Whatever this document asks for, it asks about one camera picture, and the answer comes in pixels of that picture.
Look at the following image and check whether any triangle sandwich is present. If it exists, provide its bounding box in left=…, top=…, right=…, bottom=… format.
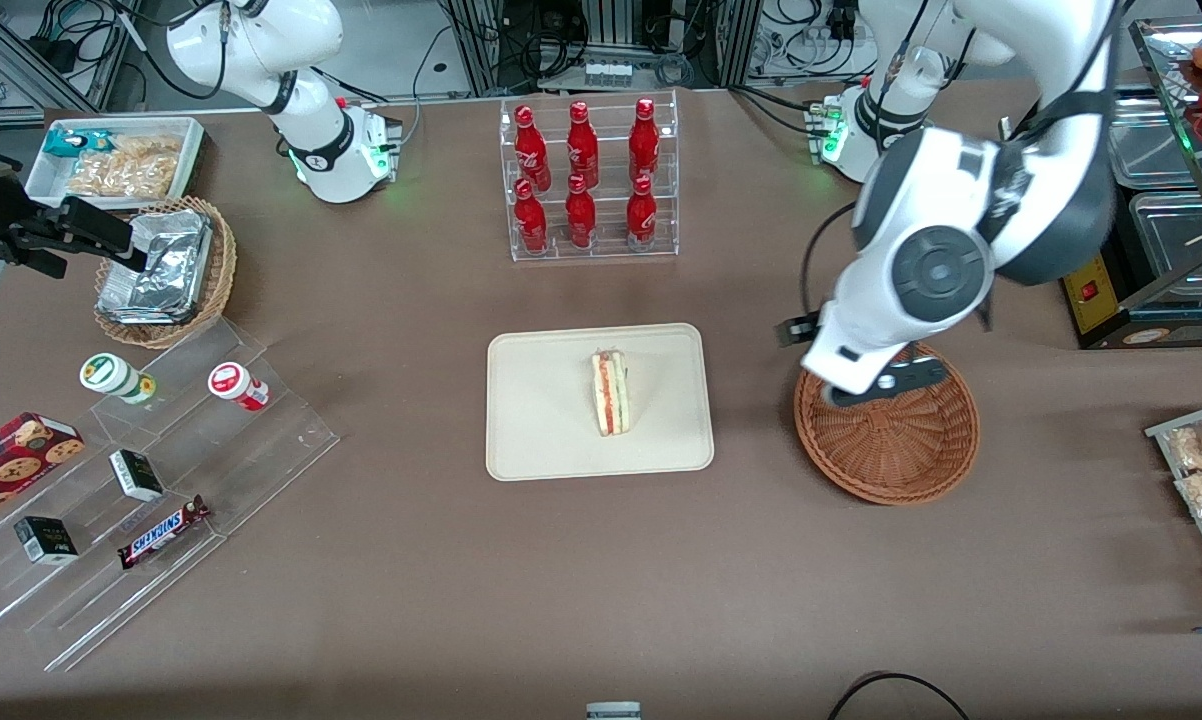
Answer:
left=589, top=347, right=634, bottom=439

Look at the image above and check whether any grey snack tray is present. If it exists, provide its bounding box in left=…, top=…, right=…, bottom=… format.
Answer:
left=1144, top=397, right=1202, bottom=613
left=24, top=115, right=207, bottom=209

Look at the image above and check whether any round brown wicker basket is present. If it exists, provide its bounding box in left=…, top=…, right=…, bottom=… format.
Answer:
left=793, top=340, right=982, bottom=506

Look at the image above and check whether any tan wicker basket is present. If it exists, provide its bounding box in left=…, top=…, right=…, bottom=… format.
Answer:
left=94, top=195, right=238, bottom=351

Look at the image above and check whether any cream plastic serving tray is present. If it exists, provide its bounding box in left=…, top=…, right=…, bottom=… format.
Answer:
left=486, top=322, right=715, bottom=483

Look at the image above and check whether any silver foil packet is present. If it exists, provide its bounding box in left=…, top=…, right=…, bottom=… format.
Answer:
left=126, top=210, right=212, bottom=301
left=98, top=270, right=197, bottom=326

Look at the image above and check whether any teal snack packet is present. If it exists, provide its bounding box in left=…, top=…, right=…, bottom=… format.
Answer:
left=43, top=128, right=112, bottom=159

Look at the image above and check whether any small bottle with green cap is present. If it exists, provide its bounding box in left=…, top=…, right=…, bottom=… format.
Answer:
left=79, top=352, right=158, bottom=406

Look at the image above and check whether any red cola bottle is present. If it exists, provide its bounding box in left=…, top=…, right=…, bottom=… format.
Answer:
left=628, top=98, right=660, bottom=186
left=626, top=176, right=658, bottom=251
left=565, top=175, right=597, bottom=249
left=514, top=105, right=552, bottom=191
left=566, top=101, right=600, bottom=189
left=514, top=180, right=550, bottom=253

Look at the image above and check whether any clear acrylic bottle rack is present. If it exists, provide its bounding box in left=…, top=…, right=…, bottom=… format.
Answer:
left=499, top=88, right=680, bottom=264

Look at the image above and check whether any red cookie box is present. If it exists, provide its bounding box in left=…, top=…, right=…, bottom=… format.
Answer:
left=0, top=411, right=87, bottom=533

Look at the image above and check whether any small bottle with red cap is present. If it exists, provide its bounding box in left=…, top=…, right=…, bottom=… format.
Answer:
left=207, top=361, right=271, bottom=413

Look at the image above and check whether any small black box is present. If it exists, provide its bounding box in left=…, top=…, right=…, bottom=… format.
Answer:
left=108, top=449, right=166, bottom=503
left=13, top=515, right=80, bottom=567

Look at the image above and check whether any clear acrylic stepped display stand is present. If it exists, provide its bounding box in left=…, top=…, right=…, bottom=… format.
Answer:
left=0, top=318, right=342, bottom=673

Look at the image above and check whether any steel food pan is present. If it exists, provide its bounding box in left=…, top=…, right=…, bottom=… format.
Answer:
left=1104, top=88, right=1202, bottom=191
left=1129, top=190, right=1202, bottom=301

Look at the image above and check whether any Snickers chocolate bar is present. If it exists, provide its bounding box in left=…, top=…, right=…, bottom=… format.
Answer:
left=117, top=494, right=213, bottom=571

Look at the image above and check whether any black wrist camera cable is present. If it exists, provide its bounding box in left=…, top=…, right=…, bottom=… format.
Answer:
left=799, top=203, right=859, bottom=323

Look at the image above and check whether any aluminium frame rail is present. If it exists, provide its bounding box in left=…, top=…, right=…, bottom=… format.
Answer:
left=0, top=12, right=97, bottom=117

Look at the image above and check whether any aluminium frame post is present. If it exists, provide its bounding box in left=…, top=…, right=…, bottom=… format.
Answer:
left=449, top=0, right=508, bottom=97
left=716, top=0, right=764, bottom=91

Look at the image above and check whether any black looped cable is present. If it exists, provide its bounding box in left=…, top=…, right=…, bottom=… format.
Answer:
left=826, top=672, right=972, bottom=720

